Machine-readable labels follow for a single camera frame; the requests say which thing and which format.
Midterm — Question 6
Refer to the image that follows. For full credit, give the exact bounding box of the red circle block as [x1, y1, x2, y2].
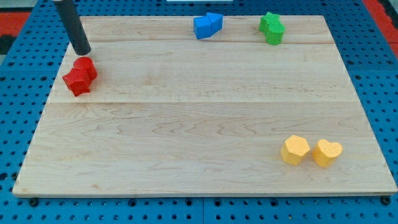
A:
[73, 57, 98, 81]

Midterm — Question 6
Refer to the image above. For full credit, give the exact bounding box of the light wooden board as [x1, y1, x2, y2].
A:
[13, 16, 397, 198]

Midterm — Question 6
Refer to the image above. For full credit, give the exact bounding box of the green circle block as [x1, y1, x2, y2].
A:
[266, 22, 285, 45]

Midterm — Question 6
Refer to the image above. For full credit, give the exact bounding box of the blue cube block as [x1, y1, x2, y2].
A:
[193, 16, 211, 39]

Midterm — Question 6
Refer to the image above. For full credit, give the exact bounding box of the yellow hexagon block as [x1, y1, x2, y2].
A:
[280, 135, 310, 166]

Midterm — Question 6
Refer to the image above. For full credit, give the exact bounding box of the green star block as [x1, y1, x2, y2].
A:
[259, 12, 280, 34]

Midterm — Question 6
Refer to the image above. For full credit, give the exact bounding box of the red star block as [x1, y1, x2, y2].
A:
[62, 68, 91, 96]

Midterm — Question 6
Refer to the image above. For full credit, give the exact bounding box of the yellow heart block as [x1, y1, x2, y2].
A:
[312, 139, 343, 167]

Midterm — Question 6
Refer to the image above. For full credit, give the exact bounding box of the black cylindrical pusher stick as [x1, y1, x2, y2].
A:
[52, 0, 91, 55]

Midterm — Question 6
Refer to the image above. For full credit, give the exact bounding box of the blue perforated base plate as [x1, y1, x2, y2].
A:
[1, 1, 397, 223]

